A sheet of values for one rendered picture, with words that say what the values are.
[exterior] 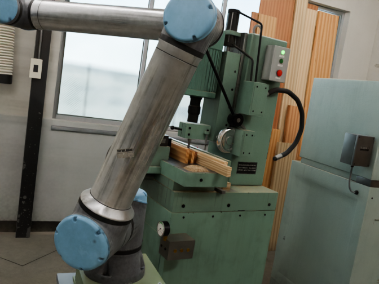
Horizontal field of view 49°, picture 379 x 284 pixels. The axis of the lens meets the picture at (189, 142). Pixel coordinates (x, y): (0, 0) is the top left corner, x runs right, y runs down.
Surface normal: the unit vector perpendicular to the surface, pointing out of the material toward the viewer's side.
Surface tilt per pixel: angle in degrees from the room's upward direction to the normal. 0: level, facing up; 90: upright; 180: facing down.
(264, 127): 90
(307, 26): 87
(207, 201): 90
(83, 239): 96
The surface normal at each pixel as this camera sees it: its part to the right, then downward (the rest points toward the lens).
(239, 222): 0.50, 0.18
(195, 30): -0.19, 0.00
